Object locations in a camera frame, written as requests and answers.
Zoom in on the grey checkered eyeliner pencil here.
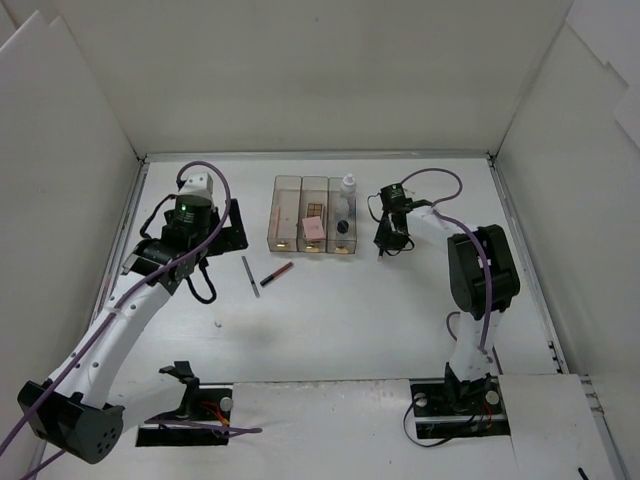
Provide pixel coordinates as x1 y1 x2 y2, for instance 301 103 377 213
241 255 260 299

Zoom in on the red black lip gloss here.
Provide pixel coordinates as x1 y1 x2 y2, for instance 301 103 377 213
259 261 294 287

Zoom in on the clear three-slot organizer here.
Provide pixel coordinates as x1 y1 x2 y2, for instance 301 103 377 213
267 174 358 255

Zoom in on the pink square compact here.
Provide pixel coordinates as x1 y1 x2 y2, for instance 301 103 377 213
302 216 326 241

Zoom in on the brown eyeshadow palette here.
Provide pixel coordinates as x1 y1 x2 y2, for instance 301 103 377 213
305 202 326 219

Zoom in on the pink slim tube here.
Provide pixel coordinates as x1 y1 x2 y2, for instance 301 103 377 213
270 205 281 237

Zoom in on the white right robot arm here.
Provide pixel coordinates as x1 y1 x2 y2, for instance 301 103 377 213
374 183 520 412

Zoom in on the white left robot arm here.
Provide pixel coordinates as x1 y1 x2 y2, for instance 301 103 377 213
17 194 248 464

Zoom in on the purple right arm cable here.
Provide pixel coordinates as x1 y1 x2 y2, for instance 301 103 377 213
402 168 504 374

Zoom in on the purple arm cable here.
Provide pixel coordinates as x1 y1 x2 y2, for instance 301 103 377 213
0 160 264 480
402 168 504 374

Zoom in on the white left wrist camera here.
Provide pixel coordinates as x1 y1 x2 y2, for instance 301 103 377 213
178 172 213 200

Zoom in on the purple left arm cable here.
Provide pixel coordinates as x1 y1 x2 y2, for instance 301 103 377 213
0 160 264 480

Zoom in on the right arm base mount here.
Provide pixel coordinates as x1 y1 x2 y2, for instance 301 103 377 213
402 379 511 448

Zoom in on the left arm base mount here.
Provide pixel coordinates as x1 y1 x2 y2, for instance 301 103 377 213
135 361 233 448

